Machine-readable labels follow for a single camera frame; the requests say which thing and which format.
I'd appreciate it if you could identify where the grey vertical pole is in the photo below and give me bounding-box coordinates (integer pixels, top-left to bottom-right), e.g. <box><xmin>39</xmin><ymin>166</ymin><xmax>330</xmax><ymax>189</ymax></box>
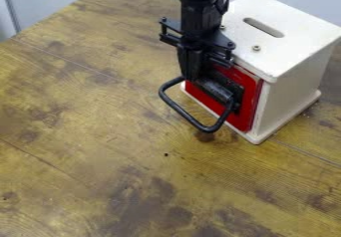
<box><xmin>4</xmin><ymin>0</ymin><xmax>21</xmax><ymax>33</ymax></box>

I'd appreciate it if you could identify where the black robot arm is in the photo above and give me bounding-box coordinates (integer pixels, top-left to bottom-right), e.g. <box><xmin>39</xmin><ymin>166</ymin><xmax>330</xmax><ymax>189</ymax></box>
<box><xmin>160</xmin><ymin>0</ymin><xmax>235</xmax><ymax>81</ymax></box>

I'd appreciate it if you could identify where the white wooden box cabinet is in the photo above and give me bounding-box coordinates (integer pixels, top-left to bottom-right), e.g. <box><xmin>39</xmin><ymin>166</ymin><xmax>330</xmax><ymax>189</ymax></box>
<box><xmin>180</xmin><ymin>0</ymin><xmax>341</xmax><ymax>145</ymax></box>

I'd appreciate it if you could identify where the red wooden drawer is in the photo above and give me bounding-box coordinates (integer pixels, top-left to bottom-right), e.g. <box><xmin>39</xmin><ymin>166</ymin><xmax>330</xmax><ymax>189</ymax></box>
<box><xmin>184</xmin><ymin>65</ymin><xmax>263</xmax><ymax>132</ymax></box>

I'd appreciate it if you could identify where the black metal drawer handle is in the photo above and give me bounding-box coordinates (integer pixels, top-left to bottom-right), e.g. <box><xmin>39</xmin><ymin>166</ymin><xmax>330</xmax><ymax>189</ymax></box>
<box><xmin>158</xmin><ymin>65</ymin><xmax>246</xmax><ymax>134</ymax></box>

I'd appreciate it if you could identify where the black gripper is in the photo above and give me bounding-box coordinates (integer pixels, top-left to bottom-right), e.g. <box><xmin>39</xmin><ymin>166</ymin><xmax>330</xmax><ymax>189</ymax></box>
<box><xmin>160</xmin><ymin>0</ymin><xmax>235</xmax><ymax>81</ymax></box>

